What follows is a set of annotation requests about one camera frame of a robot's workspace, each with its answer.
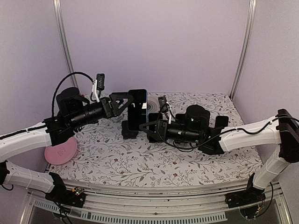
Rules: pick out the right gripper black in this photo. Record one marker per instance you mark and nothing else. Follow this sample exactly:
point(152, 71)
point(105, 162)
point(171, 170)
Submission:
point(163, 128)

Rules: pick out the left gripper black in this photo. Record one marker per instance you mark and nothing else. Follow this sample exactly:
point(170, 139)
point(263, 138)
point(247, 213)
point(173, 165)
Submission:
point(115, 109)

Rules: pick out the blue phone face down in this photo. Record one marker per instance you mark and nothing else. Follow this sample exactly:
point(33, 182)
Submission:
point(137, 110)

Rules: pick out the black round folding stand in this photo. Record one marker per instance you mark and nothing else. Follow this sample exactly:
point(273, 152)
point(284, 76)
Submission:
point(126, 133)

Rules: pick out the small black phone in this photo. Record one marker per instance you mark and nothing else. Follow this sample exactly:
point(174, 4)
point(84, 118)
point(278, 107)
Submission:
point(180, 117)

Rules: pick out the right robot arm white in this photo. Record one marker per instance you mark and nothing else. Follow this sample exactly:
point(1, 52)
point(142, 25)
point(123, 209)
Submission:
point(281, 130)

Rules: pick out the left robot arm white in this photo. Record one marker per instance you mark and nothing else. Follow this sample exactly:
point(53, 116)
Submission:
point(21, 142)

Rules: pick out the white round dish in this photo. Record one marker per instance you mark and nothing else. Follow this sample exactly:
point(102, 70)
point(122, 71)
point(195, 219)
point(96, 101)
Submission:
point(153, 105)

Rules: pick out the floral table mat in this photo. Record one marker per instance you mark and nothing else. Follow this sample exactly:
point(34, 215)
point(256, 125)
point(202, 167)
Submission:
point(104, 157)

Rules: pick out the pink round object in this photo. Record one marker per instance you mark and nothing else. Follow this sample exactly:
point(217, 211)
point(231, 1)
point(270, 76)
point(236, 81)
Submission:
point(62, 153)

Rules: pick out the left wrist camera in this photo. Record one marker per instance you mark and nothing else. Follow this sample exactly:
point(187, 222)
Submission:
point(98, 87)

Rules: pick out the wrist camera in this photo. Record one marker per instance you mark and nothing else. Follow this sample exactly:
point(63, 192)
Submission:
point(98, 87)
point(165, 108)

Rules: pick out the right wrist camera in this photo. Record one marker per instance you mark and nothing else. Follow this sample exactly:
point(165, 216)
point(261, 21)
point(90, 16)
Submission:
point(165, 108)

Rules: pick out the front aluminium rail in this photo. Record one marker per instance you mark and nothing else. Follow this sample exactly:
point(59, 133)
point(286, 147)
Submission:
point(204, 204)

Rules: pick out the left aluminium frame post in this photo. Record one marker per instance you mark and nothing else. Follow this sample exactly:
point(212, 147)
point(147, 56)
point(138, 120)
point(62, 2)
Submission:
point(62, 34)

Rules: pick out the aluminium frame post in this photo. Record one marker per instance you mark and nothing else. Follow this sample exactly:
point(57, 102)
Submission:
point(244, 50)
point(62, 34)

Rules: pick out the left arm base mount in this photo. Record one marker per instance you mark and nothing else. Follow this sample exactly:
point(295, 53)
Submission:
point(61, 195)

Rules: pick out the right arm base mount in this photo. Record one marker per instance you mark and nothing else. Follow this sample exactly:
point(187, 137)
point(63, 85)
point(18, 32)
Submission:
point(244, 197)

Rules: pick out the right aluminium frame post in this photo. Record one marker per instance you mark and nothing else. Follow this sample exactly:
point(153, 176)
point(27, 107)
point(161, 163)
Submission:
point(244, 50)

